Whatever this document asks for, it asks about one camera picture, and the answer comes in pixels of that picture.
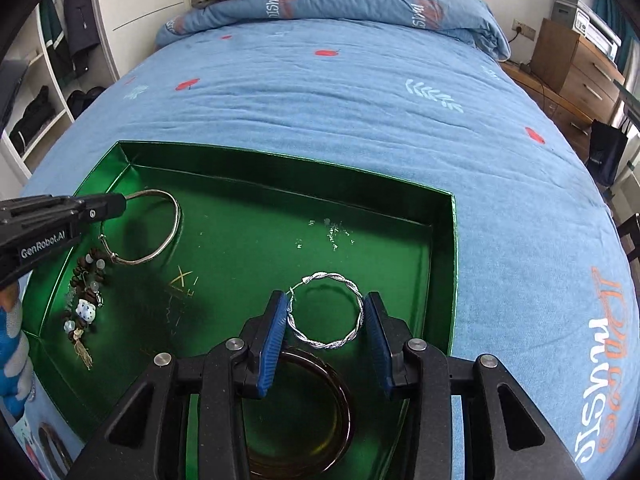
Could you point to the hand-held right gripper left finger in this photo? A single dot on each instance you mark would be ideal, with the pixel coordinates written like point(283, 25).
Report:
point(272, 347)

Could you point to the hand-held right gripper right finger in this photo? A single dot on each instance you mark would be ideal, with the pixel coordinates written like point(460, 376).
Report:
point(379, 347)

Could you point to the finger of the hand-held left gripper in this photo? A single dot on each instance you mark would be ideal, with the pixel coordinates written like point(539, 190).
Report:
point(102, 206)

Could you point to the thin silver bangle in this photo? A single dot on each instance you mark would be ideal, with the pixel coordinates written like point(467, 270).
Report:
point(176, 229)

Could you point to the twisted silver bangle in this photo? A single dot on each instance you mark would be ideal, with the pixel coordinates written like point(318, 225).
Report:
point(325, 276)

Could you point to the green metallic tray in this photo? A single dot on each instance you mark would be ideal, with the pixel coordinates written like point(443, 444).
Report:
point(240, 240)

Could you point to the thick amber bangle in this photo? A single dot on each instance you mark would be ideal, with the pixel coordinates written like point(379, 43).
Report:
point(345, 410)

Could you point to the black floor bag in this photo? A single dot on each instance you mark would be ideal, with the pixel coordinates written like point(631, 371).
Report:
point(85, 100)

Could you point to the black folded clothes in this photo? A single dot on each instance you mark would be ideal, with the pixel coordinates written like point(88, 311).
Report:
point(32, 115)

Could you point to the dark hanging jacket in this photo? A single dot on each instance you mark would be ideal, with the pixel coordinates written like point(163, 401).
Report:
point(80, 15)

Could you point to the white open wardrobe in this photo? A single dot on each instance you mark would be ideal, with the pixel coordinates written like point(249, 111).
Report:
point(145, 0)

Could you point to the dark wooden chair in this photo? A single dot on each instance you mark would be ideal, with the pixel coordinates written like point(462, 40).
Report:
point(631, 232)

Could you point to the dark tote bag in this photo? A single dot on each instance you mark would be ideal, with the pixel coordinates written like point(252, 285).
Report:
point(606, 152)

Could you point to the low wooden bedside table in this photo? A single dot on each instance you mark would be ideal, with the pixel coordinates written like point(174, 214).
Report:
point(555, 105)

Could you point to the blue folded duvet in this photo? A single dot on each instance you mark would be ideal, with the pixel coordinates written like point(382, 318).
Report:
point(350, 5)

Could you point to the wooden drawer chest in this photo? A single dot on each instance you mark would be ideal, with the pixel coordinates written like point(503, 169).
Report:
point(575, 70)

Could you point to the glass desk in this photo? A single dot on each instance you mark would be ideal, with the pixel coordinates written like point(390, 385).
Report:
point(629, 102)

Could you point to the white printer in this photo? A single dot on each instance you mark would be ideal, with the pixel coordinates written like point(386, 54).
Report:
point(590, 22)

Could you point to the teal window curtain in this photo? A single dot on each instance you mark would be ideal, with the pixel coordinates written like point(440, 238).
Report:
point(612, 15)

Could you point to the wall power socket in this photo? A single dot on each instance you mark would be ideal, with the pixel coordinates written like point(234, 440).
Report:
point(524, 30)

